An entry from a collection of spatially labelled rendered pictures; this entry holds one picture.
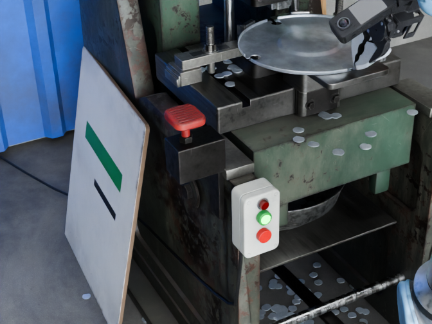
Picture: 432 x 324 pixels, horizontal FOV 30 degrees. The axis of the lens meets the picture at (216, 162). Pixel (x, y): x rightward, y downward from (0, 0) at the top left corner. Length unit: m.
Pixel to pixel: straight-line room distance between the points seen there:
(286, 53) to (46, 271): 1.05
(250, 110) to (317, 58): 0.17
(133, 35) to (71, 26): 0.96
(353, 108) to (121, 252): 0.66
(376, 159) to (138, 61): 0.58
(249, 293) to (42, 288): 0.79
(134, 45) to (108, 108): 0.21
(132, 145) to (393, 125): 0.58
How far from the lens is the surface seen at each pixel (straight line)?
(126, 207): 1.90
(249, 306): 1.67
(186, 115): 1.42
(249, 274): 1.61
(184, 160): 1.44
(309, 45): 1.63
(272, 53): 1.60
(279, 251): 1.83
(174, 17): 1.82
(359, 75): 1.53
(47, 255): 2.38
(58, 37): 2.80
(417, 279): 1.18
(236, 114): 1.59
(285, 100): 1.64
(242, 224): 1.47
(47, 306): 2.21
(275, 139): 1.58
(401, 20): 1.45
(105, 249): 2.08
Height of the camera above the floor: 1.44
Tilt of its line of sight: 32 degrees down
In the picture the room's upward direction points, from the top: 2 degrees counter-clockwise
